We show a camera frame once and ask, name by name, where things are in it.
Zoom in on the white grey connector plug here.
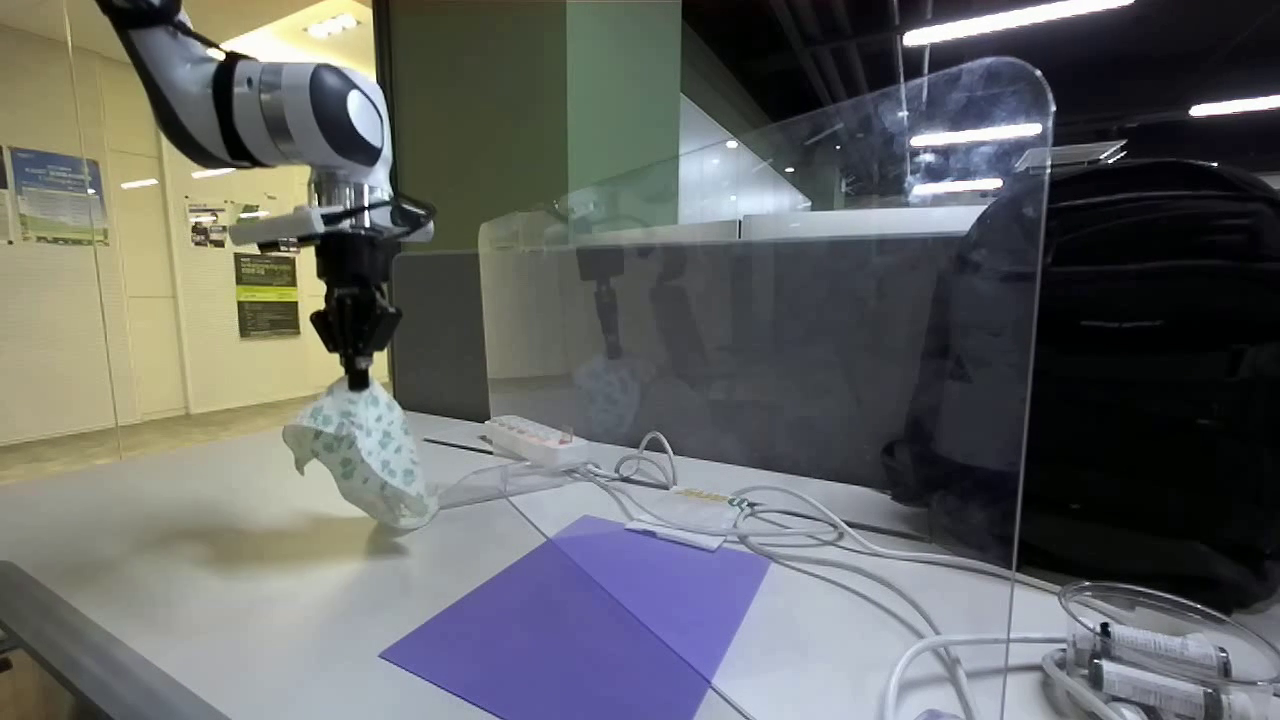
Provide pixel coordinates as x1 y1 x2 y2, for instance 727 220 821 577
1081 657 1280 720
1066 618 1240 681

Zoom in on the white power strip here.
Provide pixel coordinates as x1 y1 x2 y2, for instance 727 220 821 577
474 414 601 472

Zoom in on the blue green wall poster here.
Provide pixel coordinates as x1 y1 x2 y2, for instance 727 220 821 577
0 143 116 247

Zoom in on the white looped cable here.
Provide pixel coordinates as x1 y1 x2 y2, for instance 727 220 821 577
608 428 684 491

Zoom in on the long ceiling light tube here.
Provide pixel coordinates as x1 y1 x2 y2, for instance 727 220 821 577
901 0 1141 52

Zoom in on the green patterned white cloth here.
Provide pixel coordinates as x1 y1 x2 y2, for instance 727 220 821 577
275 378 443 540

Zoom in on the grey partition panel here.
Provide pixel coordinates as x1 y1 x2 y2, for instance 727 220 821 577
384 206 993 489

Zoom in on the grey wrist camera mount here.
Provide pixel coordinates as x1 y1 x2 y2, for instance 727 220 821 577
226 191 440 253

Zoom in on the dark wall poster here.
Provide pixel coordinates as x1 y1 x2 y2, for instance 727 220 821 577
230 247 302 345

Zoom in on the white cable with plug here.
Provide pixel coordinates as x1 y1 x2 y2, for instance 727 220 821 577
875 630 1089 720

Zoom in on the black backpack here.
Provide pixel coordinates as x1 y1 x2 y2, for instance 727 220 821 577
889 150 1280 618

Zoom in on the short ceiling light tube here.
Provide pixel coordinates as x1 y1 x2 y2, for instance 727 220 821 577
1183 87 1280 123

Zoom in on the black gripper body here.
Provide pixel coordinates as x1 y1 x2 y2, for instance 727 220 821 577
309 227 407 369

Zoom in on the purple flat sheet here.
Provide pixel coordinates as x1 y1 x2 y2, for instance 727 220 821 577
374 512 775 720

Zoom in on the clear glass pane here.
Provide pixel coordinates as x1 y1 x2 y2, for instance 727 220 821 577
474 52 1055 577

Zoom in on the long white cable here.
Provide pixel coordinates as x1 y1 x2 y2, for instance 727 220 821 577
582 472 982 720

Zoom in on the thin clear looped cable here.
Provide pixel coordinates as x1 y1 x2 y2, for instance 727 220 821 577
1055 577 1280 687

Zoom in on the small wall photo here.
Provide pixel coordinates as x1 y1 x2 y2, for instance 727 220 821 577
183 202 230 253

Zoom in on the green pillar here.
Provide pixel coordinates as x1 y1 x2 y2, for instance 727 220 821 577
368 0 684 261

